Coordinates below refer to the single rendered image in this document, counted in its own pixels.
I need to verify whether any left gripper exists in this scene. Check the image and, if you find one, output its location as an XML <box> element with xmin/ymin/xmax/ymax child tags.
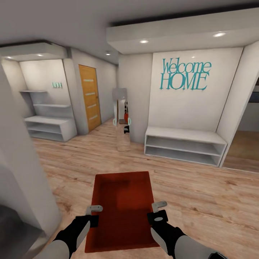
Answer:
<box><xmin>87</xmin><ymin>215</ymin><xmax>99</xmax><ymax>228</ymax></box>

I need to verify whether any storage box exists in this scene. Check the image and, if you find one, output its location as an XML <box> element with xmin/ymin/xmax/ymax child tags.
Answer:
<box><xmin>85</xmin><ymin>171</ymin><xmax>160</xmax><ymax>253</ymax></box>

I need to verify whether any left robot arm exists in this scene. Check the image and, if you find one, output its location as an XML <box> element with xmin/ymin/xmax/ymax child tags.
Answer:
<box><xmin>33</xmin><ymin>205</ymin><xmax>103</xmax><ymax>259</ymax></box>

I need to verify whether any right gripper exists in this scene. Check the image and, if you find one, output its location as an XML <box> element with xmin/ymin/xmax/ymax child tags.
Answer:
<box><xmin>147</xmin><ymin>210</ymin><xmax>168</xmax><ymax>225</ymax></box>

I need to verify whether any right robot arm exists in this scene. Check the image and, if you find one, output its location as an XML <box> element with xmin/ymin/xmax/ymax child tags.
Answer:
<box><xmin>147</xmin><ymin>201</ymin><xmax>229</xmax><ymax>259</ymax></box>

